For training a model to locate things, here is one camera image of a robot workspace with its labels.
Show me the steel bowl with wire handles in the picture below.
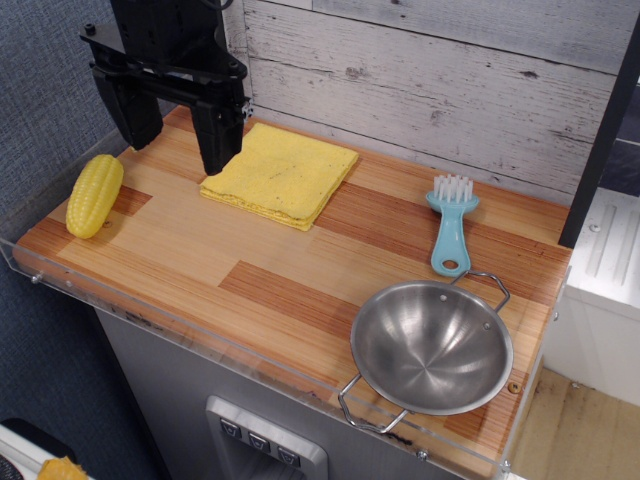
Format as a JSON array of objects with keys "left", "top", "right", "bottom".
[{"left": 338, "top": 280, "right": 514, "bottom": 434}]

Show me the silver dispenser button panel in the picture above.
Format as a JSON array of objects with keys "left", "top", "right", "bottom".
[{"left": 206, "top": 395, "right": 328, "bottom": 479}]

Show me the light blue dish brush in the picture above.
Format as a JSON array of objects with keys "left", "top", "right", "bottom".
[{"left": 426, "top": 174, "right": 479, "bottom": 277}]

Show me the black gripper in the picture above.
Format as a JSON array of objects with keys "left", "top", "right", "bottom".
[{"left": 80, "top": 1, "right": 248, "bottom": 176}]

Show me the white toy appliance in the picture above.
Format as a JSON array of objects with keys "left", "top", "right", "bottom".
[{"left": 543, "top": 188, "right": 639, "bottom": 405}]

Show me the grey toy fridge cabinet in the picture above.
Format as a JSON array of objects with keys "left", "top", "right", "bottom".
[{"left": 98, "top": 310, "right": 509, "bottom": 479}]

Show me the folded yellow towel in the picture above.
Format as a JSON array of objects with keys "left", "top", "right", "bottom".
[{"left": 200, "top": 123, "right": 359, "bottom": 231}]

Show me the yellow object bottom left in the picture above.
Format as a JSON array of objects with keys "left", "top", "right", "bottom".
[{"left": 36, "top": 457, "right": 89, "bottom": 480}]

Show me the yellow plastic corn cob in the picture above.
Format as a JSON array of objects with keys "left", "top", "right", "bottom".
[{"left": 65, "top": 154, "right": 124, "bottom": 239}]

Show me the black vertical post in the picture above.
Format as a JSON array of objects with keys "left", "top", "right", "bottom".
[{"left": 558, "top": 19, "right": 639, "bottom": 248}]

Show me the clear acrylic table guard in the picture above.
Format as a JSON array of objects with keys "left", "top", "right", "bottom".
[{"left": 3, "top": 127, "right": 570, "bottom": 465}]

